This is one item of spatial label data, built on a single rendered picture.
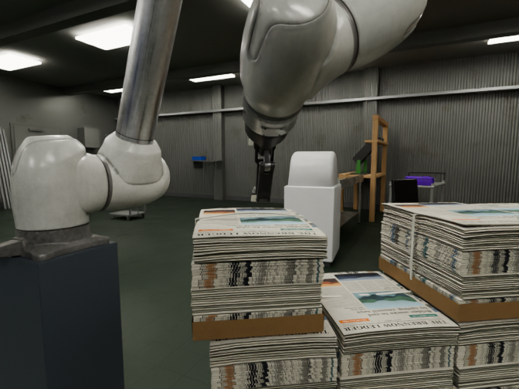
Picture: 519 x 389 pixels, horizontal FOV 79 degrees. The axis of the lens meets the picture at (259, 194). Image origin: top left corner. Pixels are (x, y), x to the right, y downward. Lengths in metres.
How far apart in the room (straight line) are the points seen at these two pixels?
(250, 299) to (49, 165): 0.53
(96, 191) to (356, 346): 0.72
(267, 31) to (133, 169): 0.63
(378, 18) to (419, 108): 7.85
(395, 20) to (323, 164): 3.23
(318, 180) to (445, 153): 4.98
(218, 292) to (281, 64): 0.49
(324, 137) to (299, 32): 8.15
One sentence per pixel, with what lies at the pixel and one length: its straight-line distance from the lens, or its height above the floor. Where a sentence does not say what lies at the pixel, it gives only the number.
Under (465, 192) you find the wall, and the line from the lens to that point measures 8.31.
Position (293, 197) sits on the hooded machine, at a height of 0.77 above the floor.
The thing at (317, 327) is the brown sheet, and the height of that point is 0.85.
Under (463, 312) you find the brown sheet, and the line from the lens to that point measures 0.93.
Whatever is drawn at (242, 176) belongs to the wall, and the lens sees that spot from 9.37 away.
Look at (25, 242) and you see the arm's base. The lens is 0.88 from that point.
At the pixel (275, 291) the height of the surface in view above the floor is 0.93.
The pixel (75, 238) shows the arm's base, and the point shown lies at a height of 1.03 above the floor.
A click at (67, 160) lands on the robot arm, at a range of 0.85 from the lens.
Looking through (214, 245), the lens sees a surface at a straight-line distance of 0.66.
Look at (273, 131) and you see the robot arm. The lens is 0.49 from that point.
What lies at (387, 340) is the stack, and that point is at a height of 0.80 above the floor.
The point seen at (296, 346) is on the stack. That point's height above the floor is 0.81.
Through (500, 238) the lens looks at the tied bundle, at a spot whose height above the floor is 1.03.
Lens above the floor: 1.22
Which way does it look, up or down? 6 degrees down
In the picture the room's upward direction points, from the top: straight up
